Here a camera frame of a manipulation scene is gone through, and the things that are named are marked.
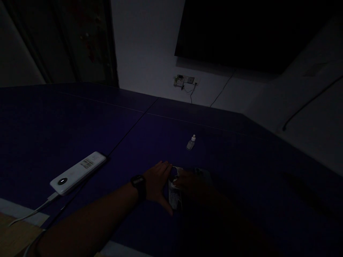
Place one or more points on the person's right hand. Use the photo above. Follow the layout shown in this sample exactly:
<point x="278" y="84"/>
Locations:
<point x="194" y="186"/>

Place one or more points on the person's left hand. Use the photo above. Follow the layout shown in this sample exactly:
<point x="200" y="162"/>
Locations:
<point x="156" y="184"/>

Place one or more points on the person's left fingers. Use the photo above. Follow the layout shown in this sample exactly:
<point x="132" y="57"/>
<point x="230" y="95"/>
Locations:
<point x="164" y="168"/>

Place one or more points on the person's left thumb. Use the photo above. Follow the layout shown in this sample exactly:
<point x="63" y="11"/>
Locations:
<point x="166" y="206"/>

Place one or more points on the person's right fingers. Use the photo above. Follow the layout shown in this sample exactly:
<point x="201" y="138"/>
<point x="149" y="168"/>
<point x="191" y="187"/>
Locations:
<point x="181" y="182"/>

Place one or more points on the white packet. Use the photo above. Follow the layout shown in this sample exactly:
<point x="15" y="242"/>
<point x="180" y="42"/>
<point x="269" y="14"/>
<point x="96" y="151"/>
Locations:
<point x="174" y="196"/>

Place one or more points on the small clear dropper bottle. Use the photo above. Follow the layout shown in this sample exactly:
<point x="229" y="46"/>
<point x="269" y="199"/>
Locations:
<point x="190" y="143"/>

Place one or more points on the white power bank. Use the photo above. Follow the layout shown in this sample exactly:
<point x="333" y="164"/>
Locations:
<point x="79" y="172"/>

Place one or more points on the dark door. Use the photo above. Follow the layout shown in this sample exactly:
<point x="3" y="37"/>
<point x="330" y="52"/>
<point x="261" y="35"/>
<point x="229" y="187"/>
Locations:
<point x="67" y="40"/>

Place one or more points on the white wall socket panel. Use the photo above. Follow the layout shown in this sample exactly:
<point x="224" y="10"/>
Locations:
<point x="183" y="80"/>

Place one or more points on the dark wall television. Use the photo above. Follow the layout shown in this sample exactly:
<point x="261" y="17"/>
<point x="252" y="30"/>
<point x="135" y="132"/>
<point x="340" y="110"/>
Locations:
<point x="246" y="32"/>

